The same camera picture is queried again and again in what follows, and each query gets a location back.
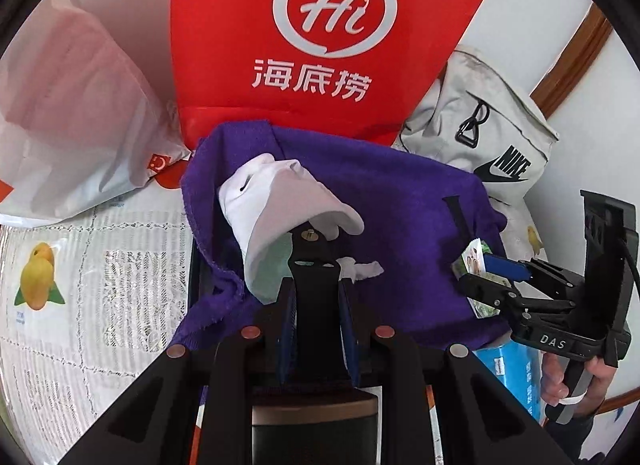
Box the fruit sticker packet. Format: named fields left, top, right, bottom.
left=451, top=239, right=499, bottom=320

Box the white tissue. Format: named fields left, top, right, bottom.
left=336, top=257, right=384, bottom=283

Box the mint green cloth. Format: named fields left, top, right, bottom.
left=248, top=233, right=293, bottom=305

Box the white cotton glove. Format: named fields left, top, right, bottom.
left=218, top=153, right=364, bottom=288

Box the right hand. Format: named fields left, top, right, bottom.
left=540, top=353, right=616, bottom=417

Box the purple towel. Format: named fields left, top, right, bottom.
left=174, top=121, right=508, bottom=350

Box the blue tissue pack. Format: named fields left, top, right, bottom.
left=474, top=341, right=542, bottom=423

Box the dark green tea box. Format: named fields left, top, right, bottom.
left=196, top=278, right=435, bottom=464

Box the grey Nike waist bag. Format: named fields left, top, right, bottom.
left=391, top=43, right=561, bottom=206

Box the fruit print tablecloth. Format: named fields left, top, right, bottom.
left=0, top=179, right=640, bottom=465

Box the red Haidilao paper bag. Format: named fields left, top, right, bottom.
left=170, top=0, right=483, bottom=146

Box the white Miniso plastic bag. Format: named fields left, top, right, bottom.
left=1, top=0, right=188, bottom=228

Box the brown wooden door frame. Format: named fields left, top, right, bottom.
left=530, top=3, right=613, bottom=119

